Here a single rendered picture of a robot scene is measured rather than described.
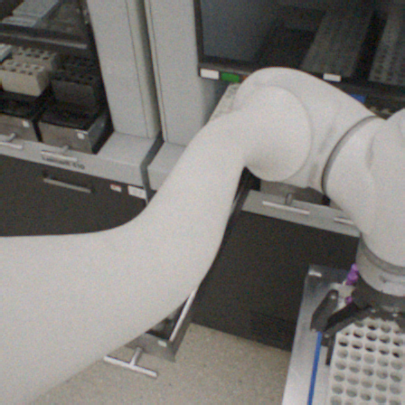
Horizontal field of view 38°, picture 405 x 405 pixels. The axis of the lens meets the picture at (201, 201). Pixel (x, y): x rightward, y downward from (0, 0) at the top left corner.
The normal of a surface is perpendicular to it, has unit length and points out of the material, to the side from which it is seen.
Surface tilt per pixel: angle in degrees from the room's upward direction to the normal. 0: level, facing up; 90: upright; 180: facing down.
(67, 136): 90
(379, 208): 88
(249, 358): 0
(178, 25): 90
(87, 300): 58
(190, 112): 90
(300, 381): 0
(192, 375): 0
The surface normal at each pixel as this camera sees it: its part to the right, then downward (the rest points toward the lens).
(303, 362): -0.06, -0.69
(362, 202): -0.83, 0.43
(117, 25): -0.36, 0.69
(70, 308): 0.75, -0.18
